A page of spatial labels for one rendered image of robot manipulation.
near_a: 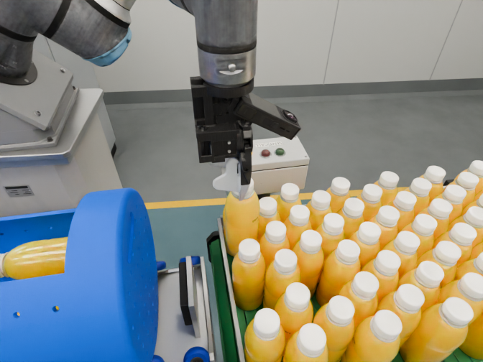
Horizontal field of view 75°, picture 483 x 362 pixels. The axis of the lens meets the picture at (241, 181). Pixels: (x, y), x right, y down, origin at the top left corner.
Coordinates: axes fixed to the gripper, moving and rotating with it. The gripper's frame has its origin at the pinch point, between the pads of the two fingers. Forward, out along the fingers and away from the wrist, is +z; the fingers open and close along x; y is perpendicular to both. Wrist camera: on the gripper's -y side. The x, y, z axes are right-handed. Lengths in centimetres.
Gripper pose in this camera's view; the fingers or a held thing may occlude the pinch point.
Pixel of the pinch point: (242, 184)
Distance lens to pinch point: 56.0
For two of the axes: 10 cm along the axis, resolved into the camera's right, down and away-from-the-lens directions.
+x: 1.7, 6.5, -7.4
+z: 0.0, 7.5, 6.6
